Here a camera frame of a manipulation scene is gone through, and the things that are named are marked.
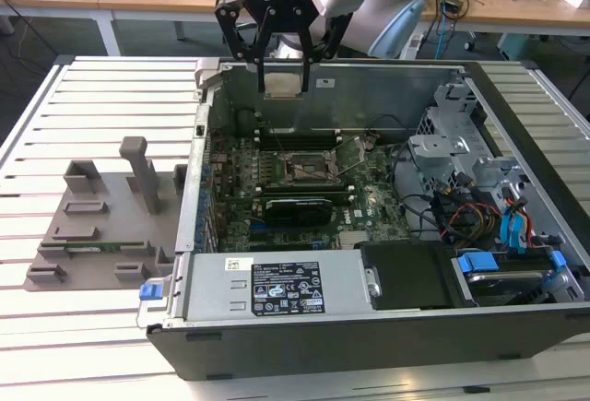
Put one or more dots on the open black PC case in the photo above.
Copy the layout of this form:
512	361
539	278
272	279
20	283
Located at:
322	350

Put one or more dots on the teal box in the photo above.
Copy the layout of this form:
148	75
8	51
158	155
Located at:
518	46

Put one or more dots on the small black adapter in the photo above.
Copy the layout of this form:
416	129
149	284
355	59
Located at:
453	6

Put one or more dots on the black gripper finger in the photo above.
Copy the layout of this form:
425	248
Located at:
230	27
334	41

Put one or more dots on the grey-brown parts rack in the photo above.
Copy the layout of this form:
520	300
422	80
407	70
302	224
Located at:
115	216

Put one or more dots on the CPU socket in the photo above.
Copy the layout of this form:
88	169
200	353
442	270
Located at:
306	171

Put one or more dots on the small silver heatsink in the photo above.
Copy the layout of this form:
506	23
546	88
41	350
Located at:
354	239

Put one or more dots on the hard disk in blue carrier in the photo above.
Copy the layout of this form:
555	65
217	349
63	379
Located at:
479	263

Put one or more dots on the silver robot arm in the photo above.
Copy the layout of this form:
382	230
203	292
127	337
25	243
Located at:
373	18

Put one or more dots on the silver CPU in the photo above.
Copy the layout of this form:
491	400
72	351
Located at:
282	84

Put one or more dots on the silver drive cage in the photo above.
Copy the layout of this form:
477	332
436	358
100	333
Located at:
438	147

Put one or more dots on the blue case latch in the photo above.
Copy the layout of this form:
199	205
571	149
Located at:
149	292

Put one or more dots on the silver power supply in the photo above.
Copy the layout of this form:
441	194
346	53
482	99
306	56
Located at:
212	290

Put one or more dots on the black graphics card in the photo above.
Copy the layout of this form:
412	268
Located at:
299	212

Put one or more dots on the white power strip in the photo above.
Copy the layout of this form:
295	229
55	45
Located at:
415	43

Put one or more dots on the green motherboard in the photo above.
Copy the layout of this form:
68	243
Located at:
382	175

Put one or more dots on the black plastic shroud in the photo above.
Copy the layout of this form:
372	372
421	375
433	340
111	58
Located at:
405	276

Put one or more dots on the green RAM stick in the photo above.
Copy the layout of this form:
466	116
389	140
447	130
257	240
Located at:
108	247

